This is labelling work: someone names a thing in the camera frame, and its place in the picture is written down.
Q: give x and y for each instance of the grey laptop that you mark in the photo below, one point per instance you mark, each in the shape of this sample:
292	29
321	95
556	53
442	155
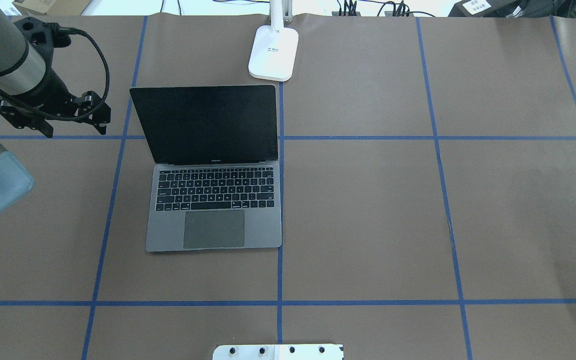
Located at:
216	177

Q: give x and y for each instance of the brown cardboard box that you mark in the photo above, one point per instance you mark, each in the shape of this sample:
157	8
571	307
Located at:
51	7

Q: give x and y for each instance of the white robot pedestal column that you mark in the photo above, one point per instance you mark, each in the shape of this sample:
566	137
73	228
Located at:
303	351

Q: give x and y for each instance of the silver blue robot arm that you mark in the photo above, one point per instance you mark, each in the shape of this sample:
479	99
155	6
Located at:
21	70

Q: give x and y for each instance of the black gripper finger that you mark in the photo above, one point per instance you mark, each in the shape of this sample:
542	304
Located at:
97	110

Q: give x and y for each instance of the white desk lamp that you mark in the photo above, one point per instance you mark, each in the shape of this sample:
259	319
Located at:
274	50

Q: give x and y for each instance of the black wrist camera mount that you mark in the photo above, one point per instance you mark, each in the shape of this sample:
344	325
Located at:
44	37

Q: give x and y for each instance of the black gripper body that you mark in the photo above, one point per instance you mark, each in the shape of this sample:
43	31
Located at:
54	90

